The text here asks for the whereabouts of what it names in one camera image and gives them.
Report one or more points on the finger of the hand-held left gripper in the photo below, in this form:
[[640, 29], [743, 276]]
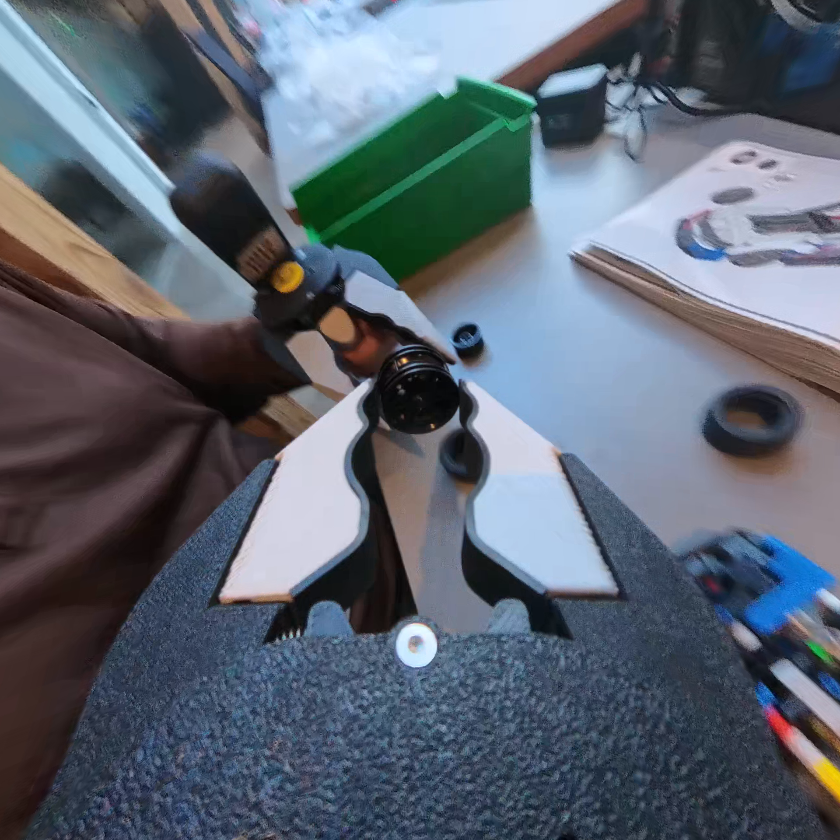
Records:
[[338, 326], [394, 308]]

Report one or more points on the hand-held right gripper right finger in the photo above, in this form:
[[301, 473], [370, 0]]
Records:
[[538, 525]]

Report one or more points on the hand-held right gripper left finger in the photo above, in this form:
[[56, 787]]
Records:
[[295, 518]]

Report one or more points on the black wheel rim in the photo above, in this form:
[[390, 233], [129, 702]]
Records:
[[420, 394], [468, 340]]

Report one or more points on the black rubber tyre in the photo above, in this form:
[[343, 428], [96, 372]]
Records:
[[722, 426], [453, 459]]

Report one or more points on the toy brick car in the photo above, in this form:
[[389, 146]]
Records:
[[787, 590]]

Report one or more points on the person's left forearm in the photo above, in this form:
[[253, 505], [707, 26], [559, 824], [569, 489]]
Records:
[[216, 361]]

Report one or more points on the grey desk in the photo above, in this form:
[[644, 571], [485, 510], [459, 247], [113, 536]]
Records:
[[590, 328]]

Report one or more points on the green box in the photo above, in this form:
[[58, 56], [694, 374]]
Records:
[[426, 216]]

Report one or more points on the white framed glass panel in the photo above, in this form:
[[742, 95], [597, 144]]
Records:
[[85, 164]]

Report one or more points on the clear plastic bags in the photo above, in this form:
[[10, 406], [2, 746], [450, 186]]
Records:
[[341, 72]]

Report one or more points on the person's brown top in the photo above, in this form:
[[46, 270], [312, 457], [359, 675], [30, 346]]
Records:
[[98, 525]]

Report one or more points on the instruction booklet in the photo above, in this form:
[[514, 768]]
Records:
[[656, 249]]

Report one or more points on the black power adapter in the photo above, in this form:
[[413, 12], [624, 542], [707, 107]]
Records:
[[571, 105]]

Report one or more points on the white table with wooden edge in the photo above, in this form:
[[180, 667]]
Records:
[[512, 33]]

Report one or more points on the dark bag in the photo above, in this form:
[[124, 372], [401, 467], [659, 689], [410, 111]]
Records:
[[722, 52]]

